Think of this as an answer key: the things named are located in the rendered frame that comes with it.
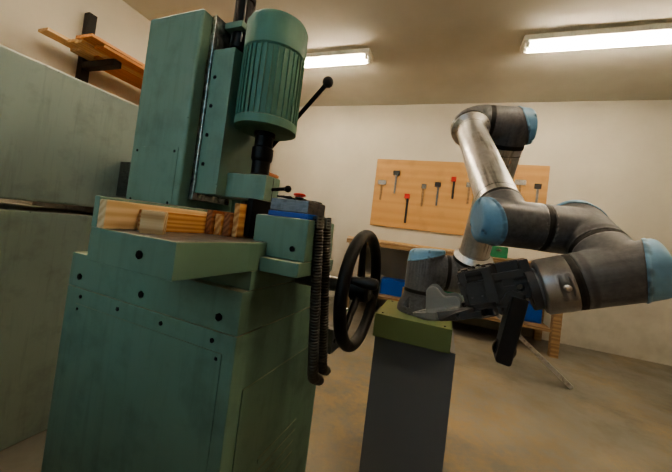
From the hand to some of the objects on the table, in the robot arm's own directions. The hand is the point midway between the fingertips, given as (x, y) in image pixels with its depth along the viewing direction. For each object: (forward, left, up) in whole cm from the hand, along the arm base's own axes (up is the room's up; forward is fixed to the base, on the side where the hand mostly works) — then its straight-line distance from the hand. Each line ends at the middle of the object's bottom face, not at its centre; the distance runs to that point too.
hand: (420, 316), depth 58 cm
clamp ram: (-12, -36, +10) cm, 40 cm away
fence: (-16, -51, +9) cm, 54 cm away
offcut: (+11, -49, +10) cm, 51 cm away
